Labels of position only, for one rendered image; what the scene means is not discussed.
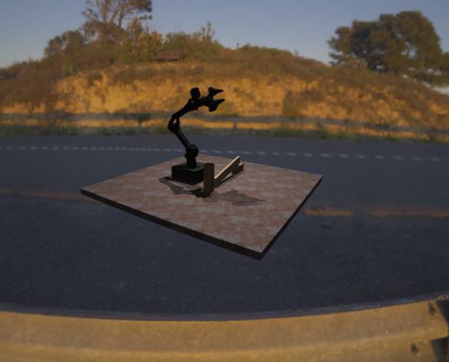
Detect long wooden rail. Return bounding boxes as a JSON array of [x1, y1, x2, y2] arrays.
[[214, 156, 240, 187]]

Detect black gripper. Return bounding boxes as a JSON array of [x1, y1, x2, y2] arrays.
[[201, 87, 225, 111]]

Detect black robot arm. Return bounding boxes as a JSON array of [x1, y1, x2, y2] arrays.
[[167, 87, 203, 167]]

